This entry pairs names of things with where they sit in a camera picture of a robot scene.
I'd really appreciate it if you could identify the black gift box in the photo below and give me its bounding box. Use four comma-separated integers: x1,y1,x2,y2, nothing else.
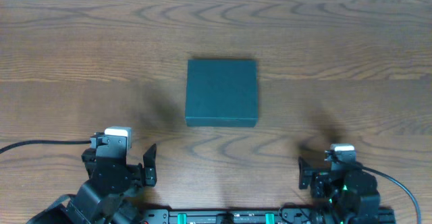
185,59,259,128

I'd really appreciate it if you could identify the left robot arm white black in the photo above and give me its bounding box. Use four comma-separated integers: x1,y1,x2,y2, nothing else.
28,132,157,224

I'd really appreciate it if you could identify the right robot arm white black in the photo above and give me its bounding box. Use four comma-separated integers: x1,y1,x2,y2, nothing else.
298,150,381,224

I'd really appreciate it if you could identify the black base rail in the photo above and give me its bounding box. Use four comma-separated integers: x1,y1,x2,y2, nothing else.
142,206,396,224

